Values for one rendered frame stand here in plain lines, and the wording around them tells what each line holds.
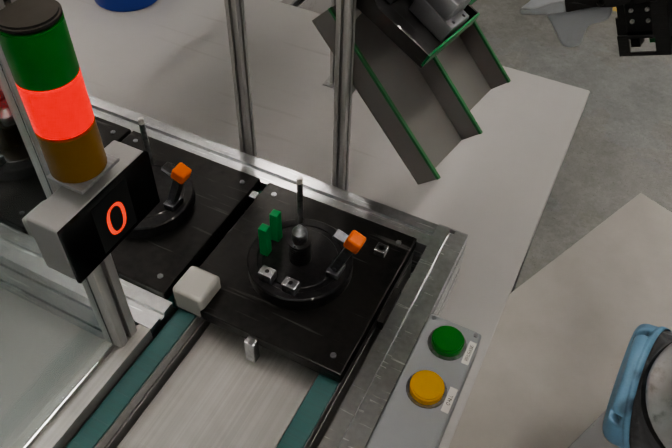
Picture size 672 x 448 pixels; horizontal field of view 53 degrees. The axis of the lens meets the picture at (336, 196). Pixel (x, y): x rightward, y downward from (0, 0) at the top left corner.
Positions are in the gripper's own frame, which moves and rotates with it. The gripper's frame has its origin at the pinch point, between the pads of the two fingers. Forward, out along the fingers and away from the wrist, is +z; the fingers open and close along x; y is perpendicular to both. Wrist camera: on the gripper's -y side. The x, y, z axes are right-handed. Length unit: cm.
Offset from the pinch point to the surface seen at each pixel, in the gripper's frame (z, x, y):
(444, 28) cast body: 14.0, -0.8, 3.6
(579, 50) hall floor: 93, 204, 100
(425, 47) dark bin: 15.8, -3.4, 5.0
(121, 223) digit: 23, -47, 2
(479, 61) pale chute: 24.6, 21.3, 18.7
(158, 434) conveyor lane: 30, -54, 30
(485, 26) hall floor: 131, 195, 82
